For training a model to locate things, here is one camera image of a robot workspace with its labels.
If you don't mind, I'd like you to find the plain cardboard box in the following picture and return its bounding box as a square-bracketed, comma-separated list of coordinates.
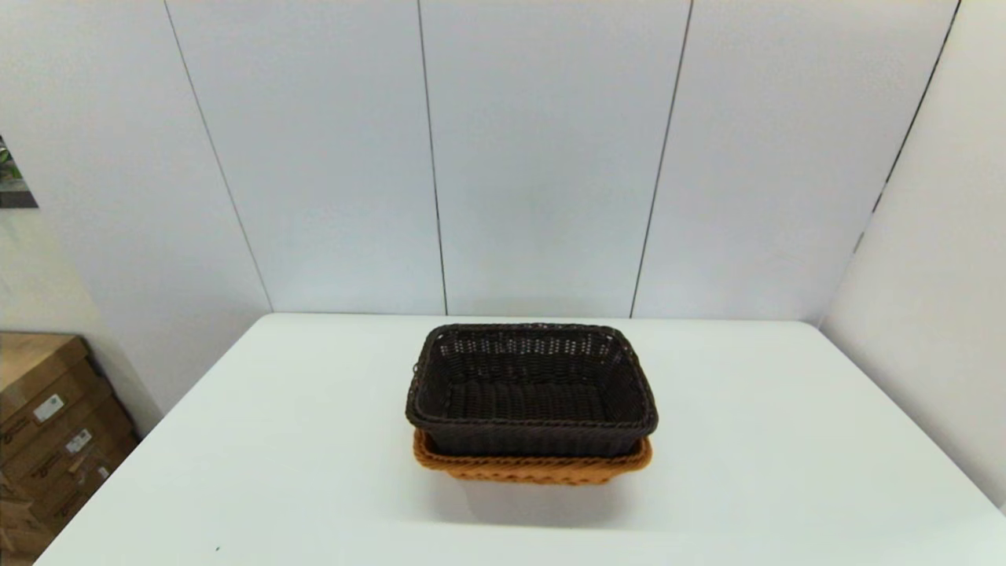
[0, 495, 60, 563]

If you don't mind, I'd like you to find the cardboard box with white label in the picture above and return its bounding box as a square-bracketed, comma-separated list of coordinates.
[0, 389, 133, 480]
[0, 331, 107, 441]
[16, 436, 142, 535]

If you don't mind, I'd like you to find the orange woven basket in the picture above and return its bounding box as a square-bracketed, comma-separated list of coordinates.
[413, 428, 653, 486]

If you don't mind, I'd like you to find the dark brown woven basket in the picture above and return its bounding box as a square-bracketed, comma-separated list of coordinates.
[405, 322, 659, 458]

